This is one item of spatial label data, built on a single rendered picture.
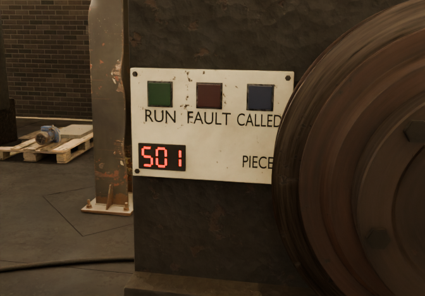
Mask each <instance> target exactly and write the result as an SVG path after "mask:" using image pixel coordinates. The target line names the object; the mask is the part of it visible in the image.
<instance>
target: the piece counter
mask: <svg viewBox="0 0 425 296"><path fill-rule="evenodd" d="M144 149H151V147H144ZM144 149H142V155H143V156H144ZM158 149H161V150H164V147H158ZM158 149H156V156H158ZM164 156H165V157H167V150H164ZM144 157H149V158H151V156H144ZM164 163H165V165H166V166H167V159H164ZM151 164H153V158H151ZM151 164H144V166H151ZM156 165H158V158H156ZM165 165H158V167H163V168H165Z"/></svg>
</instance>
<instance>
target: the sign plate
mask: <svg viewBox="0 0 425 296"><path fill-rule="evenodd" d="M293 81H294V72H293V71H255V70H205V69H178V68H131V69H130V86H131V113H132V164H133V175H135V176H154V177H165V178H184V179H195V180H214V181H225V182H245V183H264V184H271V174H272V165H273V154H274V145H275V140H276V134H277V131H278V127H279V124H280V120H281V117H282V114H283V112H284V110H285V107H286V104H287V102H288V100H289V98H290V96H291V94H292V92H293ZM149 83H170V84H171V105H170V106H155V105H149ZM198 84H211V85H221V95H220V108H206V107H198V106H197V97H198ZM249 85H253V86H272V103H271V109H248V101H249ZM144 147H151V149H144ZM158 147H164V150H167V157H165V156H164V150H161V149H158ZM142 149H144V156H151V158H153V164H151V158H149V157H144V156H143V155H142ZM156 149H158V156H156ZM179 151H181V157H179ZM156 158H158V165H165V163H164V159H167V166H166V165H165V168H163V167H158V165H156ZM179 159H181V166H179ZM144 164H151V166H144Z"/></svg>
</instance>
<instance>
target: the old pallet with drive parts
mask: <svg viewBox="0 0 425 296"><path fill-rule="evenodd" d="M39 132H41V130H38V131H36V132H33V133H30V134H28V135H24V136H22V137H20V138H19V139H21V140H22V143H21V144H18V145H16V146H14V147H0V160H5V159H7V158H9V157H11V156H14V155H17V154H19V153H21V152H23V157H24V161H30V162H37V161H39V160H41V159H43V158H45V157H47V156H49V155H51V154H56V159H57V163H67V162H69V161H71V160H72V159H74V158H76V157H77V156H79V155H81V154H82V153H84V152H85V151H87V150H89V149H90V148H92V147H93V146H94V141H93V142H91V143H90V139H91V138H92V137H93V132H92V133H90V134H88V135H86V136H84V137H82V138H80V139H68V138H61V141H60V142H59V143H54V142H49V143H47V144H44V145H39V144H38V143H37V142H36V141H35V136H36V134H37V133H39ZM76 146H78V150H77V151H75V152H74V153H72V154H71V152H70V151H71V150H70V149H72V148H74V147H76Z"/></svg>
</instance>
